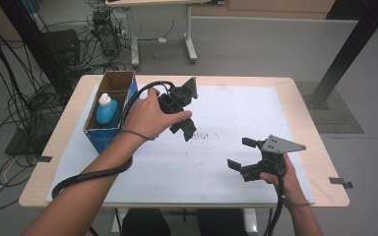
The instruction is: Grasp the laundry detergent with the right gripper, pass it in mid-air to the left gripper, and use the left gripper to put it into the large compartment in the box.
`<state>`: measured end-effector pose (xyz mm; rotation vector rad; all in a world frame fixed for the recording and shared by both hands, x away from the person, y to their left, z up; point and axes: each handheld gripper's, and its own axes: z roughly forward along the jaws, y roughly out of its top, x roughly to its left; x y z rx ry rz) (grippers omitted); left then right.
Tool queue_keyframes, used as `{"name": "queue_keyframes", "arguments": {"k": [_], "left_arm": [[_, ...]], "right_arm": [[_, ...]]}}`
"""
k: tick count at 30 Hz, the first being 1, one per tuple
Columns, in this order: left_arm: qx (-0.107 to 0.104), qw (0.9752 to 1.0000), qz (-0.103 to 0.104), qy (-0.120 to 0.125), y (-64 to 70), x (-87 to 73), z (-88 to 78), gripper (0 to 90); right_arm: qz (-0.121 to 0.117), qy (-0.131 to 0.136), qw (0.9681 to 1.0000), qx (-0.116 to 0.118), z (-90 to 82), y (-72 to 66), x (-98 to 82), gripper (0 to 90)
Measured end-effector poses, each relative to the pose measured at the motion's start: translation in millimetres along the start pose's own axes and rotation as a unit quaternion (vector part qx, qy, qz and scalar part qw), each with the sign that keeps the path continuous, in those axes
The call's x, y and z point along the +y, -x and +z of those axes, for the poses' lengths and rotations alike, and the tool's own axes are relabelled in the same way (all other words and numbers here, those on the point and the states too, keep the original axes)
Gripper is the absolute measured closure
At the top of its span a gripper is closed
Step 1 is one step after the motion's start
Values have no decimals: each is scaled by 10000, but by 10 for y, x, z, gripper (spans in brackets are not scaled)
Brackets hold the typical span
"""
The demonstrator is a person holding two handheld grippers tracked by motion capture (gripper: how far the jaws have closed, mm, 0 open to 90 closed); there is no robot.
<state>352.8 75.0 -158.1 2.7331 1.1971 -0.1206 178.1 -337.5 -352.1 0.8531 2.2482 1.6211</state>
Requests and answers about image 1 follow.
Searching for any person's right hand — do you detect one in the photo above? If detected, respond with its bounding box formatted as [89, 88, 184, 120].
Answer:
[259, 152, 304, 207]

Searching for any white desk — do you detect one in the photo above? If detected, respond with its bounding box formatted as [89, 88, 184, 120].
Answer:
[104, 0, 225, 68]

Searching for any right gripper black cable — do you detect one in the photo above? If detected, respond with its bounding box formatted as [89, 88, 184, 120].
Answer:
[264, 175, 284, 236]

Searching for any person's right leg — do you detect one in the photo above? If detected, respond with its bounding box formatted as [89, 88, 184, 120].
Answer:
[196, 208, 249, 236]

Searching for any white table mat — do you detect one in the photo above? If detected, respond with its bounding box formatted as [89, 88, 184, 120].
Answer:
[45, 84, 316, 205]

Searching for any computer tower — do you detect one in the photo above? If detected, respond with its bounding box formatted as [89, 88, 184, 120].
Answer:
[92, 9, 122, 57]

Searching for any left wrist hair tie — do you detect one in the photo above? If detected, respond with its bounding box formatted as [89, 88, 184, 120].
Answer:
[119, 129, 156, 142]

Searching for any grey floor mat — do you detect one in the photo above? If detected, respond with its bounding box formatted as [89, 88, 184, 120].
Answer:
[294, 81, 365, 135]

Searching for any person's left leg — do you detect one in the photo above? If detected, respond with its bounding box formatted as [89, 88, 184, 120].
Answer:
[121, 208, 171, 236]

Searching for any tangle of black floor cables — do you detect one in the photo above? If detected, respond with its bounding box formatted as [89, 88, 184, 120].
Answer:
[0, 0, 136, 210]

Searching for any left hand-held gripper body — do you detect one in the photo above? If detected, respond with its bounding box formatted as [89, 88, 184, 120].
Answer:
[157, 77, 199, 115]

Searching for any blue bottle with white cap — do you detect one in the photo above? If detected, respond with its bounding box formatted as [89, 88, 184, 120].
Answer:
[95, 92, 120, 129]

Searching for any thick black metal post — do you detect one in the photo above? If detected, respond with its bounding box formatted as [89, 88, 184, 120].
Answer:
[303, 0, 378, 111]

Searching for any person's left hand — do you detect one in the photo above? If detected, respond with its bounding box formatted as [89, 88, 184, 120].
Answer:
[122, 88, 193, 142]

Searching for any wooden table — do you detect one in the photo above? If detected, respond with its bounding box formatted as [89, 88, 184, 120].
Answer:
[19, 74, 350, 209]

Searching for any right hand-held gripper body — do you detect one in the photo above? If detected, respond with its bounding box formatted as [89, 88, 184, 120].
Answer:
[240, 135, 307, 183]

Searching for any blue cardboard box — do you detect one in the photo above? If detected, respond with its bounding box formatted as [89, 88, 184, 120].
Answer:
[83, 70, 139, 155]

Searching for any person's leg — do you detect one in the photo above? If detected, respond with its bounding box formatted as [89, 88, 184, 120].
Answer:
[121, 208, 171, 236]
[196, 208, 249, 236]

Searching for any black equipment box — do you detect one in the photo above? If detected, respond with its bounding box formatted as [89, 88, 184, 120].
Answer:
[40, 29, 82, 67]

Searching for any thin black metal post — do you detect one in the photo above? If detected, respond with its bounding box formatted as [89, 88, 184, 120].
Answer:
[0, 0, 75, 99]

